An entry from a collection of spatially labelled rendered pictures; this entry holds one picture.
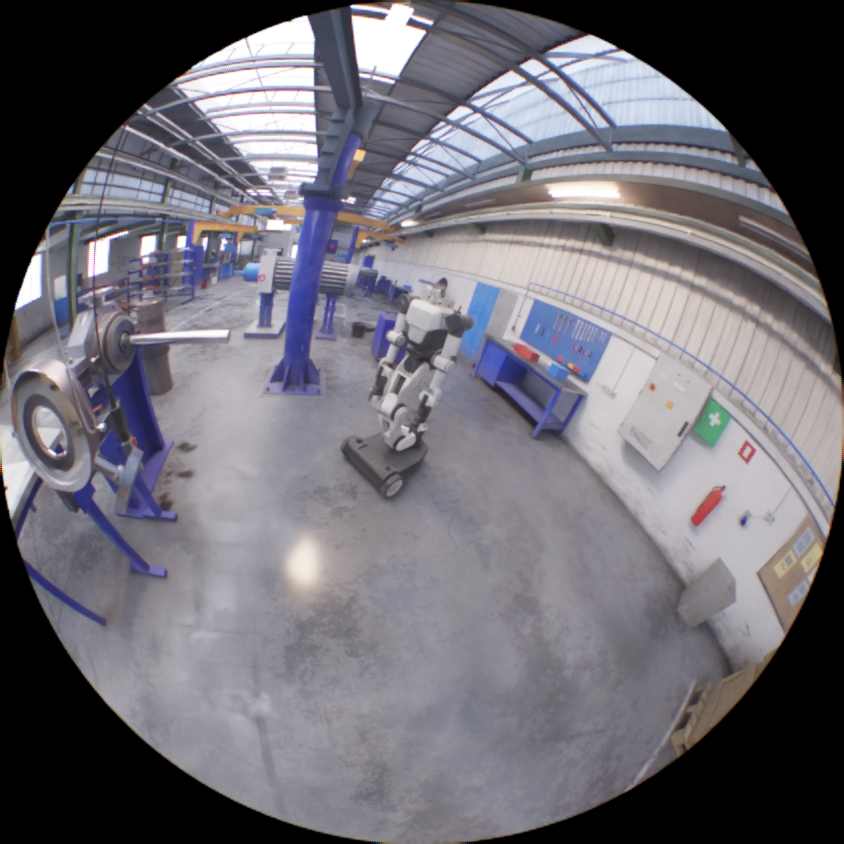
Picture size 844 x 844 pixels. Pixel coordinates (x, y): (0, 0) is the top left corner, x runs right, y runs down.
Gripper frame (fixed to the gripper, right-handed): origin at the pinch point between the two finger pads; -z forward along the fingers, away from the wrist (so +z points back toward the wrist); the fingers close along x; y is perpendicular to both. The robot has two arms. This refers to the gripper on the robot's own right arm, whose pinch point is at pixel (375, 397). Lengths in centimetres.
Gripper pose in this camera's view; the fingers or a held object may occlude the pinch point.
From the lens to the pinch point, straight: 198.0
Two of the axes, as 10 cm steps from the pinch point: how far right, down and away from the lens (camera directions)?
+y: 7.2, 5.3, -4.5
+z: 3.9, -8.4, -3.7
